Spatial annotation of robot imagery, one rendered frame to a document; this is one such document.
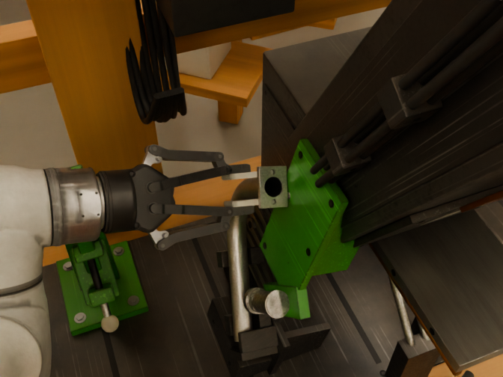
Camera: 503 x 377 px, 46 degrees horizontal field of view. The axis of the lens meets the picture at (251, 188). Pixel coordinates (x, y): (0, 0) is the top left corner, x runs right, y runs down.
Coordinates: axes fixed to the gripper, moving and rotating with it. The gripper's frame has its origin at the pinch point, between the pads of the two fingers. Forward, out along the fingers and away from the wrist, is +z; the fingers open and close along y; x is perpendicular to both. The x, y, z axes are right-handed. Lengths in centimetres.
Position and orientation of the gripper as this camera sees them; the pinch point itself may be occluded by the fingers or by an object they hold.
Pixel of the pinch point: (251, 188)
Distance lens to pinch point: 79.0
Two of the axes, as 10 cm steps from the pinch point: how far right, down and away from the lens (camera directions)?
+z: 9.0, -0.8, 4.3
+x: -4.3, 0.1, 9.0
